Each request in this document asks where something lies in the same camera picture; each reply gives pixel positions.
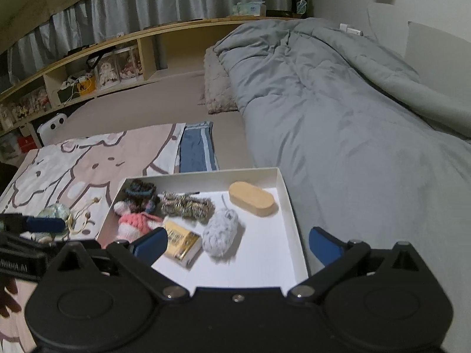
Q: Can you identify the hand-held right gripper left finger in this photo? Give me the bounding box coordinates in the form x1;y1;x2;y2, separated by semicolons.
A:
48;227;188;300

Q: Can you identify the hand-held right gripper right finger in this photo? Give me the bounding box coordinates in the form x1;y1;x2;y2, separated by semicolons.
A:
289;227;431;301

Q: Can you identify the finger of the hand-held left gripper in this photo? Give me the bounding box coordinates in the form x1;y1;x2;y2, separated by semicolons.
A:
0;212;67;234

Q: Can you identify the blue floral pouch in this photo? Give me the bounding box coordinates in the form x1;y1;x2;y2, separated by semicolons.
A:
36;202;71;244

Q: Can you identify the pink knitted doll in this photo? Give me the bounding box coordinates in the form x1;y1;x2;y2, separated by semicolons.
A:
113;200;163;245

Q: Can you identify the yellow small box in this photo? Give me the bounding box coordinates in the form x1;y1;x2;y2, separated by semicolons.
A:
162;220;204;268

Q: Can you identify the dark crochet scrunchie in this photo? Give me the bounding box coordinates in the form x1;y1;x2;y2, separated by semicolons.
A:
124;179;160;214

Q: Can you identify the white cardboard box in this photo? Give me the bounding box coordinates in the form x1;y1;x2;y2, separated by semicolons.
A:
97;166;310;292

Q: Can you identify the grey fuzzy pouch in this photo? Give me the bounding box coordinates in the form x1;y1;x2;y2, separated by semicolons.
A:
202;196;246;262

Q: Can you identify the oval wooden case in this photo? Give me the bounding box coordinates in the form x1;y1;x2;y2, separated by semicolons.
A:
228;181;277;218

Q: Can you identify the person's left hand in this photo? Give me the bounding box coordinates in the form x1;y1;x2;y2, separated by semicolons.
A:
0;277;22;319

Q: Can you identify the cartoon printed blanket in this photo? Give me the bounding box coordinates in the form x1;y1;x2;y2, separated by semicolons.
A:
0;122;187;350

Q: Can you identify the red box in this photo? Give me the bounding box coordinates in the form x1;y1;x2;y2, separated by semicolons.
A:
18;135;38;154

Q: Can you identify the white device with dark dots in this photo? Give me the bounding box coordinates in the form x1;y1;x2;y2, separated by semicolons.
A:
37;114;69;146

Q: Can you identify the blue striped cloth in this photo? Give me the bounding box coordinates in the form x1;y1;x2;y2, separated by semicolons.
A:
178;121;220;173

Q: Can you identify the row of small figurines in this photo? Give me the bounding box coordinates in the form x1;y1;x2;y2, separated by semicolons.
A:
0;87;51;130

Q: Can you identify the grey duvet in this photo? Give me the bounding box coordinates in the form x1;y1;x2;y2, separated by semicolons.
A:
213;18;471;276

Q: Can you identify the yellow container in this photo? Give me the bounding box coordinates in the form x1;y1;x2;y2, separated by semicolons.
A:
77;76;97;95

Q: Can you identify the doll in clear box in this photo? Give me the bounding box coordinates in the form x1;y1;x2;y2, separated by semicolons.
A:
116;48;143;81
94;56;119;89

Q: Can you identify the beige fluffy pillow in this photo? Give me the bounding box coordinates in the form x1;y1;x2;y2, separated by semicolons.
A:
200;46;241;115

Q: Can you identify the wooden headboard shelf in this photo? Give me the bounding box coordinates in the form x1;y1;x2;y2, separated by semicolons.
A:
0;16;297;135

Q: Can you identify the grey curtain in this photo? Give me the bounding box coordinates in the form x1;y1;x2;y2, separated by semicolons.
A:
6;0;300;86

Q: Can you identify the tissue pack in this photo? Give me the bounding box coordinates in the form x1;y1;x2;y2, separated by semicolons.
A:
232;1;267;18

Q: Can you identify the grey braided rope hair tie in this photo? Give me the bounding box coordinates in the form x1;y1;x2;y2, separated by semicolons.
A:
159;190;215;224

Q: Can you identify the black bag handle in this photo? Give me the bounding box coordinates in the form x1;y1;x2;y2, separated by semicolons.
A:
86;51;106;71

